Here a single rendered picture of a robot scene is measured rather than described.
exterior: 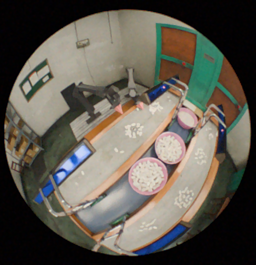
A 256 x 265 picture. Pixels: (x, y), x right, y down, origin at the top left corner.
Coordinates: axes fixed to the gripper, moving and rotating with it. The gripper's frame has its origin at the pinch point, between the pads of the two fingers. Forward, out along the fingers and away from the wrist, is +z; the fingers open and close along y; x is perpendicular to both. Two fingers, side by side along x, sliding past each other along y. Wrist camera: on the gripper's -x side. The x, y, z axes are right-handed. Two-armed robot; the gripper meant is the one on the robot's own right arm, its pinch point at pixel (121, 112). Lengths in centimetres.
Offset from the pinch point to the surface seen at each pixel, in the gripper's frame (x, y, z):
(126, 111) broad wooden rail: 10.2, 9.5, 2.0
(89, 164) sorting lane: 3.0, -46.3, 14.4
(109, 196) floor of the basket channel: -11, -53, 40
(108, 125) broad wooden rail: 10.6, -12.8, 1.5
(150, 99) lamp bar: -30.4, 4.8, 1.8
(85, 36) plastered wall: 38, 70, -216
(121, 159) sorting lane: -6.4, -24.9, 25.1
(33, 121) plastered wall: 146, -144, -140
